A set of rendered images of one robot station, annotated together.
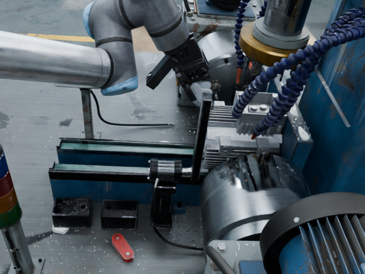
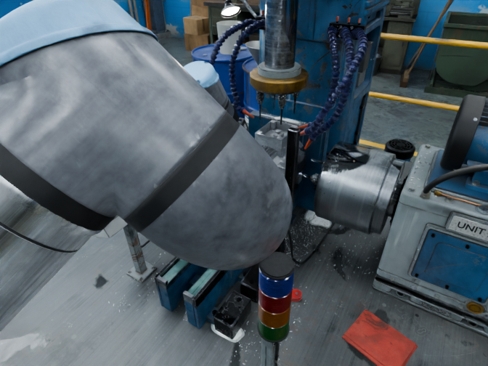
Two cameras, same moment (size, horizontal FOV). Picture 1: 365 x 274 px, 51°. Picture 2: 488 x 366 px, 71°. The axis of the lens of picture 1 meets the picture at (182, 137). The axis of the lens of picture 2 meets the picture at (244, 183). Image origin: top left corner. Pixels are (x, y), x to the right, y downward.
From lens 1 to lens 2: 0.74 m
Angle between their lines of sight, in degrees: 40
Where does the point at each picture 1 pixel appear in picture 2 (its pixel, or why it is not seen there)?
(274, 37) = (290, 70)
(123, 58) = not seen: hidden behind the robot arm
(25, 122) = (62, 318)
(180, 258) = (314, 266)
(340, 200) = (474, 99)
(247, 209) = (378, 171)
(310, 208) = (473, 110)
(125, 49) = not seen: hidden behind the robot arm
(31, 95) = not seen: hidden behind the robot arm
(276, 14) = (285, 54)
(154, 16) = (219, 96)
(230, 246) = (411, 186)
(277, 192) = (373, 152)
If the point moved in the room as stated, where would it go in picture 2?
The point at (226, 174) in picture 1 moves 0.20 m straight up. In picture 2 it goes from (337, 169) to (348, 101)
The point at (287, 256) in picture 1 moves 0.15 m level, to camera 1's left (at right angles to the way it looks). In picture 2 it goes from (477, 142) to (462, 172)
